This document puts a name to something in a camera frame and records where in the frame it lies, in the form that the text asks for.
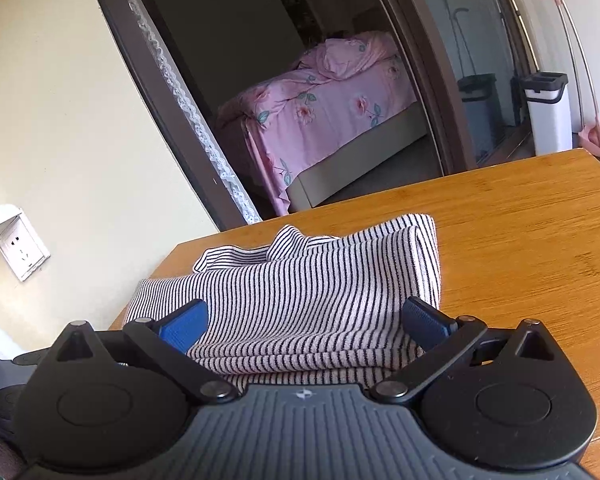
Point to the pink floral bed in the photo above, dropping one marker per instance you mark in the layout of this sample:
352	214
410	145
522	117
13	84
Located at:
344	108

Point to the white wall socket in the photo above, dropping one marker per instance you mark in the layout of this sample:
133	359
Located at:
20	245

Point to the white bin black lid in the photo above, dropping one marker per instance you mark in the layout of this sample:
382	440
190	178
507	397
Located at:
547	99

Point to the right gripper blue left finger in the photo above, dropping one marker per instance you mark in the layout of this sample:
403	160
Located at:
163	345

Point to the dark bin behind door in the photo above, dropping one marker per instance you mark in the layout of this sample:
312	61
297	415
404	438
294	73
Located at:
483	112

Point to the striped grey white sweater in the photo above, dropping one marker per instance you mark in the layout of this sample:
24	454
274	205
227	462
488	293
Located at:
306	310

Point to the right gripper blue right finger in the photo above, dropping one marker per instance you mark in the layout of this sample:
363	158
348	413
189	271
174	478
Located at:
444	340

